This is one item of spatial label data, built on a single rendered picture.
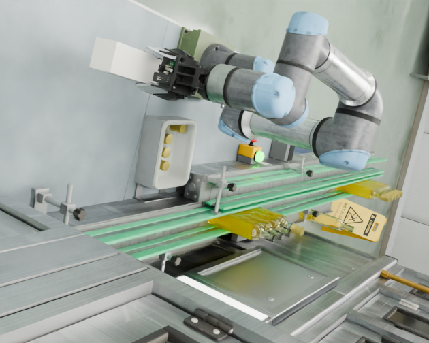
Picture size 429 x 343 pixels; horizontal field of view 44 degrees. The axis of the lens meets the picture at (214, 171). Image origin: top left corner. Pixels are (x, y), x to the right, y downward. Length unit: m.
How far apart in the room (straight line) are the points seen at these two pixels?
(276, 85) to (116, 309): 0.45
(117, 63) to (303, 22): 0.37
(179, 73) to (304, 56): 0.24
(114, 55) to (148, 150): 0.67
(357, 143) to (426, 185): 6.32
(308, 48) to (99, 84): 0.70
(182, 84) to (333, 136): 0.49
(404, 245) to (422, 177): 0.97
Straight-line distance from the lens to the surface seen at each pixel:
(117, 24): 1.56
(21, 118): 1.40
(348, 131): 1.35
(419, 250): 7.82
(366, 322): 1.76
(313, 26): 1.05
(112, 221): 1.52
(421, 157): 7.65
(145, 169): 1.70
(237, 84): 0.95
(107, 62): 1.07
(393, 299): 2.04
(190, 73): 1.02
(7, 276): 0.77
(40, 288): 0.74
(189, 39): 1.74
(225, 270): 1.79
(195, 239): 1.73
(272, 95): 0.91
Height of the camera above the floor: 1.88
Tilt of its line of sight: 33 degrees down
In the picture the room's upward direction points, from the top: 108 degrees clockwise
